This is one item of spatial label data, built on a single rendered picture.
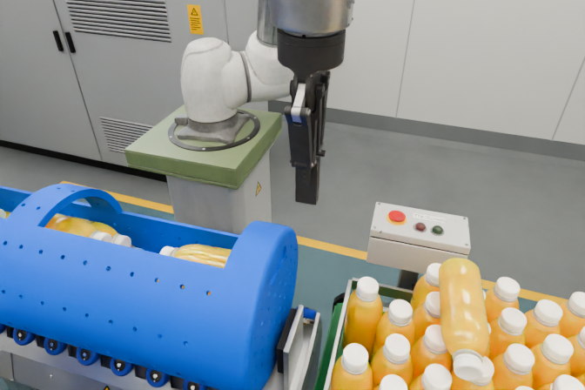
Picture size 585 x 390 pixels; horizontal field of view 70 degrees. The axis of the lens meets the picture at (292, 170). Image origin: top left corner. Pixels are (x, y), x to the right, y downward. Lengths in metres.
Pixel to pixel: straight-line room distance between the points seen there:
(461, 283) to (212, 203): 0.82
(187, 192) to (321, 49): 0.98
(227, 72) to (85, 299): 0.72
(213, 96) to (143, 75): 1.44
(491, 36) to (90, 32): 2.58
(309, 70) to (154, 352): 0.48
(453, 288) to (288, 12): 0.51
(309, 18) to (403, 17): 2.86
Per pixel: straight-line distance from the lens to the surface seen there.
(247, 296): 0.62
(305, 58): 0.45
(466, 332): 0.70
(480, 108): 3.48
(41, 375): 1.07
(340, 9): 0.44
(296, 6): 0.43
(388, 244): 0.92
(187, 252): 0.74
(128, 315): 0.71
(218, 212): 1.34
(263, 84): 1.24
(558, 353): 0.82
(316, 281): 2.24
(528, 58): 3.38
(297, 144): 0.48
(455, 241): 0.92
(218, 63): 1.20
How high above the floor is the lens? 1.69
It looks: 34 degrees down
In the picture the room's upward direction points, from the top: straight up
